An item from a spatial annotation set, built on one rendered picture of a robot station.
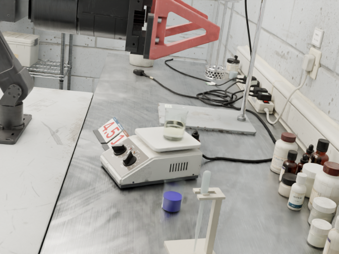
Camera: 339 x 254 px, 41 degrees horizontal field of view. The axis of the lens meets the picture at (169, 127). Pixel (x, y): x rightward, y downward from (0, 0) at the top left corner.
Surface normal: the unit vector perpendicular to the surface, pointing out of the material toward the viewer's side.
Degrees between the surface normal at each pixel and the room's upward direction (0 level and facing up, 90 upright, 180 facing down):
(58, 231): 0
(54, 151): 0
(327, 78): 90
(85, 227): 0
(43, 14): 106
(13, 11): 90
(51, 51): 90
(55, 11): 93
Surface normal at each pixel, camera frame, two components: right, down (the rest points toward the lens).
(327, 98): -0.99, -0.09
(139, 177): 0.46, 0.36
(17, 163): 0.12, -0.93
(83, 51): 0.06, 0.36
